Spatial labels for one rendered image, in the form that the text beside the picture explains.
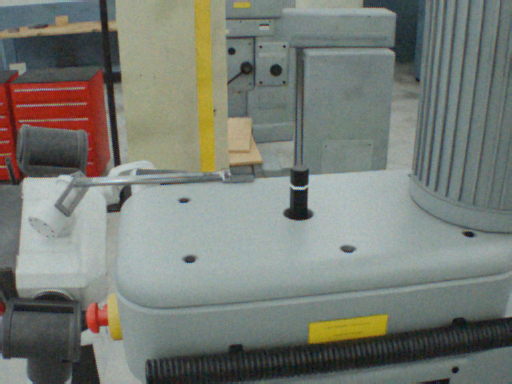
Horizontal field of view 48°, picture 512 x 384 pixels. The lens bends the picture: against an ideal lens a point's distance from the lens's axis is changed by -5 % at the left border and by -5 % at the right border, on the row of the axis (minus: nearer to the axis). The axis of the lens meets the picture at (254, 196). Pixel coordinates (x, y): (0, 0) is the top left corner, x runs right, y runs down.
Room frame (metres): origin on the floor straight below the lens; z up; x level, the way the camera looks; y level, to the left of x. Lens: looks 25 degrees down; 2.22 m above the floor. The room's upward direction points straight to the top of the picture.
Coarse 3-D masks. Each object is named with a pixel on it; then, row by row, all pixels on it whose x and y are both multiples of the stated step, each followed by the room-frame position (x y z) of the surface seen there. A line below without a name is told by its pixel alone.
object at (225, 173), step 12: (228, 168) 0.77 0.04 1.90; (240, 168) 0.77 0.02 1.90; (84, 180) 0.73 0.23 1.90; (96, 180) 0.73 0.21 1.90; (108, 180) 0.73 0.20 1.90; (120, 180) 0.73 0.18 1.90; (132, 180) 0.73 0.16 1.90; (144, 180) 0.73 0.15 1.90; (156, 180) 0.73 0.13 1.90; (168, 180) 0.73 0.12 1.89; (180, 180) 0.74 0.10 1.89; (192, 180) 0.74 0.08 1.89; (204, 180) 0.74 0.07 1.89; (216, 180) 0.74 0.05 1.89; (228, 180) 0.73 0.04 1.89; (240, 180) 0.73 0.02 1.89; (252, 180) 0.74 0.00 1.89
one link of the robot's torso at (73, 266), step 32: (0, 192) 1.08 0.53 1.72; (32, 192) 1.10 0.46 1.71; (96, 192) 1.14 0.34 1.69; (0, 224) 1.02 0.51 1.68; (96, 224) 1.08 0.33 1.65; (0, 256) 0.96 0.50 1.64; (32, 256) 0.98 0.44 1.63; (64, 256) 0.99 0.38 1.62; (96, 256) 1.02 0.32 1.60; (0, 288) 0.91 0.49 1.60; (32, 288) 0.94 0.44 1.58; (64, 288) 0.95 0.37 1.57; (96, 288) 1.00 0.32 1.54
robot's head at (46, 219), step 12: (60, 180) 1.03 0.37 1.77; (60, 192) 1.00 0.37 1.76; (72, 192) 1.01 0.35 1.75; (48, 204) 0.97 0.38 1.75; (36, 216) 0.94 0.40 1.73; (48, 216) 0.95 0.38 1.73; (60, 216) 0.96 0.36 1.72; (72, 216) 1.02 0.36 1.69; (36, 228) 0.97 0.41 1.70; (48, 228) 0.95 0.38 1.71; (60, 228) 0.96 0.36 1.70
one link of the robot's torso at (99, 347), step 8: (104, 328) 1.20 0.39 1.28; (104, 336) 1.19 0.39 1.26; (88, 344) 1.18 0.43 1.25; (96, 344) 1.18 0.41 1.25; (104, 344) 1.18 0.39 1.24; (88, 352) 1.19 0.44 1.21; (96, 352) 1.16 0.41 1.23; (104, 352) 1.17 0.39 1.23; (80, 360) 1.18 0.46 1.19; (88, 360) 1.18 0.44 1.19; (96, 360) 1.15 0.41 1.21; (104, 360) 1.16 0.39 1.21; (72, 368) 1.17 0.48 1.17; (80, 368) 1.17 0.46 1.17; (88, 368) 1.18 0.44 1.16; (96, 368) 1.18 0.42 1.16; (104, 368) 1.15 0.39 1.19; (72, 376) 1.16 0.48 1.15; (80, 376) 1.16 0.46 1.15; (88, 376) 1.17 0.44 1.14; (96, 376) 1.18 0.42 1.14
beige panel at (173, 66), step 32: (128, 0) 2.30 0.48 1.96; (160, 0) 2.32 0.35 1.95; (192, 0) 2.34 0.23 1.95; (224, 0) 2.36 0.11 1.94; (128, 32) 2.30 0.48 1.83; (160, 32) 2.32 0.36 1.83; (192, 32) 2.34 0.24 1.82; (224, 32) 2.36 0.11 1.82; (128, 64) 2.30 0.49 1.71; (160, 64) 2.32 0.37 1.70; (192, 64) 2.34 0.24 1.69; (224, 64) 2.36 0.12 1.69; (128, 96) 2.30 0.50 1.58; (160, 96) 2.32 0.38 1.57; (192, 96) 2.34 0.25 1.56; (224, 96) 2.36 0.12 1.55; (128, 128) 2.30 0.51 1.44; (160, 128) 2.32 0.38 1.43; (192, 128) 2.34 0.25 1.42; (224, 128) 2.36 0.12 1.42; (160, 160) 2.32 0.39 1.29; (192, 160) 2.34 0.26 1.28; (224, 160) 2.36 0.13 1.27
